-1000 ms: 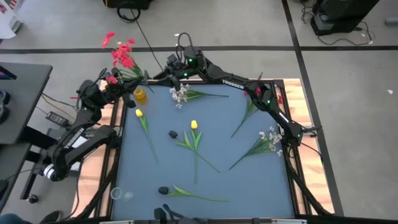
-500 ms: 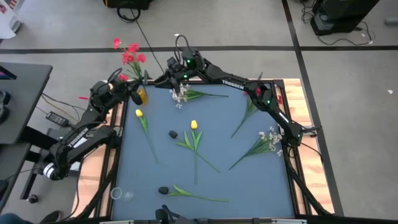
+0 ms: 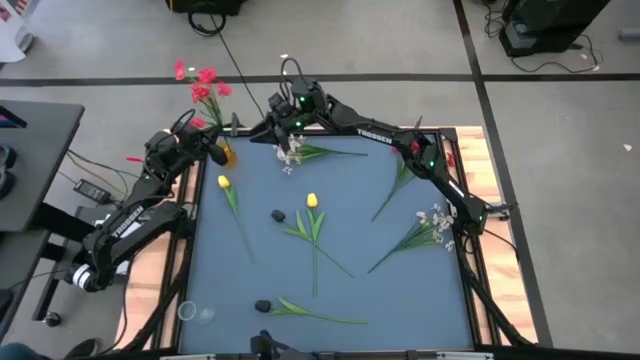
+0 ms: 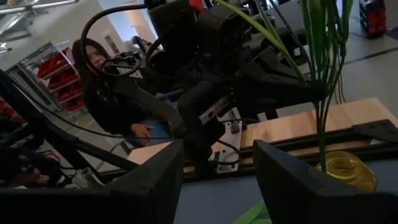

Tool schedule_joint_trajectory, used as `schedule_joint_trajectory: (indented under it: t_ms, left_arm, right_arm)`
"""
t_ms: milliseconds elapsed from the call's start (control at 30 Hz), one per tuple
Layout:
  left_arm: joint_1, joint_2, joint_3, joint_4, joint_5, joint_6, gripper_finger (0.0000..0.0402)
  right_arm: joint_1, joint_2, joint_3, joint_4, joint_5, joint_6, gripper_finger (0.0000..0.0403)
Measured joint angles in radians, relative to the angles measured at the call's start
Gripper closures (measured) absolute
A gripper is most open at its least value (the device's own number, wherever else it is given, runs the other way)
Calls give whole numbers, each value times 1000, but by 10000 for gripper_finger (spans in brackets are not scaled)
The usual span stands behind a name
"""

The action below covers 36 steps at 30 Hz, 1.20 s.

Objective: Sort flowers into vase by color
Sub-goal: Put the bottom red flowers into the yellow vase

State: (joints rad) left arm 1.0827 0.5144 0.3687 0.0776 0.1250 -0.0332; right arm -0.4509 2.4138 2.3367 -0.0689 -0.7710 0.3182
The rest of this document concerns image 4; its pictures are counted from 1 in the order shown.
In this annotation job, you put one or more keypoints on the yellow glass vase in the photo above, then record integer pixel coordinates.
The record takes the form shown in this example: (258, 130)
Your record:
(348, 171)

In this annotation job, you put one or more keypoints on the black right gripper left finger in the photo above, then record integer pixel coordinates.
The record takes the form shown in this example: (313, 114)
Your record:
(93, 208)

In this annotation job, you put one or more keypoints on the person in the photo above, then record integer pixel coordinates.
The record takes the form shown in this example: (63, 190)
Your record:
(105, 102)

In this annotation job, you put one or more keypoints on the red flower bunch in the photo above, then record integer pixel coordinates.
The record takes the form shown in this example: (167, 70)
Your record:
(317, 31)

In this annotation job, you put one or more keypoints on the black metal rig frame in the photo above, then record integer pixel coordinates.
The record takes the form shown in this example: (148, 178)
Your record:
(62, 137)

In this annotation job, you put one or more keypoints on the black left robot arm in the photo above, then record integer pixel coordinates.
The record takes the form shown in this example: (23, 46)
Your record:
(192, 102)

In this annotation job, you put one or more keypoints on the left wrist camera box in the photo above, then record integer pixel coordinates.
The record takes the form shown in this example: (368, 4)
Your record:
(220, 31)

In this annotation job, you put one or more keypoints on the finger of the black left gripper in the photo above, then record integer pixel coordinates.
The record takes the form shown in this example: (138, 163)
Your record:
(286, 73)
(264, 96)

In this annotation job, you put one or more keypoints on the red and black crate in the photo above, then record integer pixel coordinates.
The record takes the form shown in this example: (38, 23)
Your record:
(373, 18)

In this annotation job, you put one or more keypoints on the metal shelf with red bins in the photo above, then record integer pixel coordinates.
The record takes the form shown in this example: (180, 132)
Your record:
(59, 65)

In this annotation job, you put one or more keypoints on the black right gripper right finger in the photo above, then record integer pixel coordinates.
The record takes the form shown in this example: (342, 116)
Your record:
(311, 208)

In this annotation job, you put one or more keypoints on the wooden table border board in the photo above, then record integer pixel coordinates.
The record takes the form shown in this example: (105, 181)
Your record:
(295, 127)

